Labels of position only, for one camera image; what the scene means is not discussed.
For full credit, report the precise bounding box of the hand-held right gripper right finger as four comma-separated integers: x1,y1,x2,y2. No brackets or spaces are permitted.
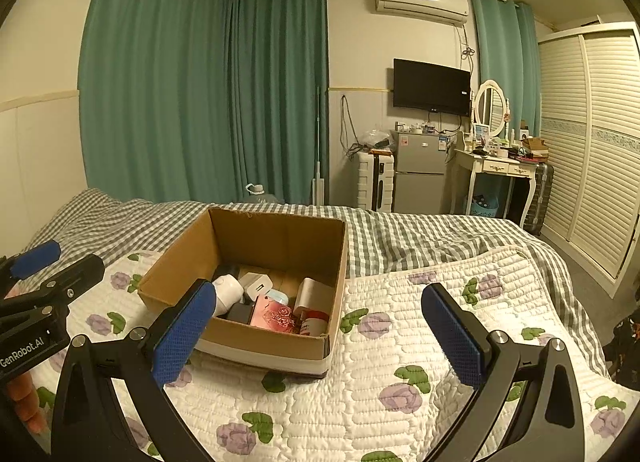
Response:
421,283,601,462

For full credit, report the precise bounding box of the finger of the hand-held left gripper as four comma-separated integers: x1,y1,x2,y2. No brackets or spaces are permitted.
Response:
0,240,62,289
2,254,106,315

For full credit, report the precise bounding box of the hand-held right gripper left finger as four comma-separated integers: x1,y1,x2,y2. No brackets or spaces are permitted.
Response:
50,279,217,462

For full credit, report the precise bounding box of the white handheld device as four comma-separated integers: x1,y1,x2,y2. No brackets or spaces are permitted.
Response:
211,274,246,317

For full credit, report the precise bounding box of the white charger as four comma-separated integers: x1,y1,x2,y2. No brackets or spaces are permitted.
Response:
239,272,273,303

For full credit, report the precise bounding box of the pink patterned packet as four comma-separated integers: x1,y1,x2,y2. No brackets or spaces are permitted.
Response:
249,294,296,333

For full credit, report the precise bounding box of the white bottle with red label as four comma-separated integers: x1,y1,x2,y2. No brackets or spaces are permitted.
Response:
299,311,331,337

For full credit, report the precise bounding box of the white power bank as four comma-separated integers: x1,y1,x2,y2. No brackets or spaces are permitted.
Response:
295,278,335,317

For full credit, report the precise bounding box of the brown cardboard box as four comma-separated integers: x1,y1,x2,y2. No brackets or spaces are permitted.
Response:
137,207,349,377

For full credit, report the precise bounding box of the person's left hand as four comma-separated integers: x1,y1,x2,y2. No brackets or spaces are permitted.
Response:
9,368,49,437

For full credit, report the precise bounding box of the white floral quilt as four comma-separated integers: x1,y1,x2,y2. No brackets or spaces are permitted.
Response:
30,246,640,462

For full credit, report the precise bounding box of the blue basket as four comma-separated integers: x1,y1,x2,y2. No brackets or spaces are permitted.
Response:
466,193,502,218

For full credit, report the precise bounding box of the clear water jug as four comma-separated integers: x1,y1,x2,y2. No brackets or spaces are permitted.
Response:
244,183,282,206

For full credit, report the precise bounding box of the dark suitcase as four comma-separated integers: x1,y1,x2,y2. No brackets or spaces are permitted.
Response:
521,162,555,236

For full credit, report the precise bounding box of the grey small fridge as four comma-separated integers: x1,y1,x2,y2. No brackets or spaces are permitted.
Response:
392,130,453,215

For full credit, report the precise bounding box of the dark patterned cloth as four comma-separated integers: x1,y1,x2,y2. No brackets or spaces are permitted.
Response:
607,309,640,385

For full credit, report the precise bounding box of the white suitcase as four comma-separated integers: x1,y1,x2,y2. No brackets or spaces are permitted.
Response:
356,151,397,213

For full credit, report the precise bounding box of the white dressing table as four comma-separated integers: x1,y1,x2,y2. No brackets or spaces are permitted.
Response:
453,143,539,231

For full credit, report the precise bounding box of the small brown box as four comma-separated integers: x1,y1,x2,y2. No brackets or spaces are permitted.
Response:
520,136,550,161

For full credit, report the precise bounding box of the clear plastic bag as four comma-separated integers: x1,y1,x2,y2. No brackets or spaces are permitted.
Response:
357,129,396,152

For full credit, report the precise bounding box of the large green curtain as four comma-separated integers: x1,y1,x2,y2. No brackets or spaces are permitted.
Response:
78,0,330,206

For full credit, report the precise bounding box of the white oval mirror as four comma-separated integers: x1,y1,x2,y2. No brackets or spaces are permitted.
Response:
473,79,507,139

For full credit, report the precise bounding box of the white louvred wardrobe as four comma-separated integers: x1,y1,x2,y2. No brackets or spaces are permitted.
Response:
537,22,640,299

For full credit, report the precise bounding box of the narrow green curtain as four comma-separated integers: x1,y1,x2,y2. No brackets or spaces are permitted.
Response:
470,0,542,139

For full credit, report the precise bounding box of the white air conditioner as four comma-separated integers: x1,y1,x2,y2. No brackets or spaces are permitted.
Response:
374,0,471,25

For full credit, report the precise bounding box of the black wall cable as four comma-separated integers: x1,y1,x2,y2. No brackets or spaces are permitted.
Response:
339,94,362,159

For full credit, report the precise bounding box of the black wall television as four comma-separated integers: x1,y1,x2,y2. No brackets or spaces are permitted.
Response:
392,58,472,117

